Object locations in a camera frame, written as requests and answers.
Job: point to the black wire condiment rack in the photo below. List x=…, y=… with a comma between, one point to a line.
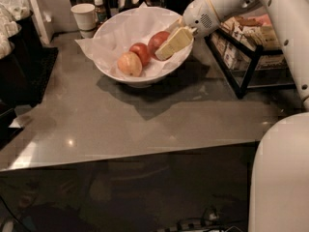
x=249, y=54

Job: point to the red apple back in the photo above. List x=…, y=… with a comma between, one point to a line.
x=142, y=51

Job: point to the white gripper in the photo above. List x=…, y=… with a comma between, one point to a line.
x=199, y=14

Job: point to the white bowl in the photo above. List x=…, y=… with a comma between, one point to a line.
x=161, y=78

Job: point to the power strip on floor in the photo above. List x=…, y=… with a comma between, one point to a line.
x=207, y=222

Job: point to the red apple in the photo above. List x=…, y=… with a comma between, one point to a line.
x=156, y=41
x=142, y=51

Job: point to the yellow-red apple front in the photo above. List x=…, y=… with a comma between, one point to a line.
x=130, y=64

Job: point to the white paper cup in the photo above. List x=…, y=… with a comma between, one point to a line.
x=85, y=18

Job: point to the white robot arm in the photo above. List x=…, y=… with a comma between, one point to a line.
x=279, y=189

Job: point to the white paper liner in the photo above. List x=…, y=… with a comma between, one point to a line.
x=128, y=26

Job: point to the small brown sauce bottle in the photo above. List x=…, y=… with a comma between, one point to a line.
x=100, y=11

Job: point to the white napkin box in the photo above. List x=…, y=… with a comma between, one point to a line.
x=43, y=17

